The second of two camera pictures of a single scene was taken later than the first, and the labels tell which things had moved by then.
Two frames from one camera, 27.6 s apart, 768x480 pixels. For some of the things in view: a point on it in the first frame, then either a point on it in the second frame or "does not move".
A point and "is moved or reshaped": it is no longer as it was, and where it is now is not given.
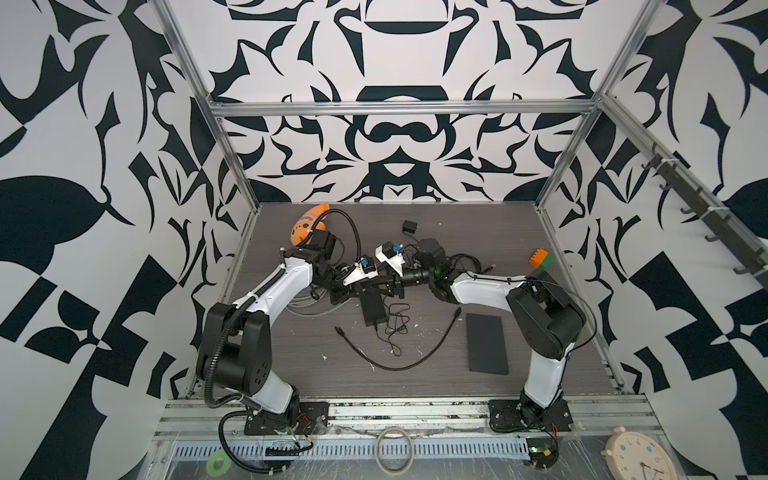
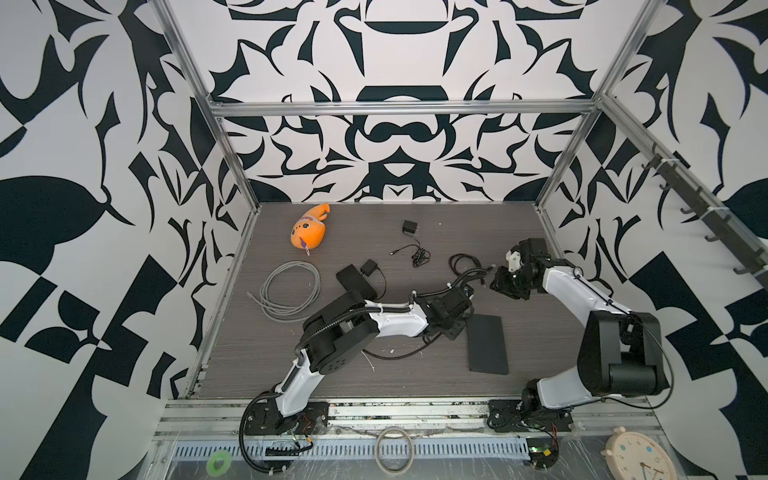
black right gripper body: x=417 y=276 -> x=512 y=284
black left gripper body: x=334 y=282 -> x=452 y=331
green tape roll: x=210 y=466 does not move
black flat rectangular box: x=486 y=344 does not move
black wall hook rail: x=753 y=262 does not move
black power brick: x=373 y=308 is moved or reshaped
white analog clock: x=634 y=456 does not move
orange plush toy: x=303 y=228 does not move
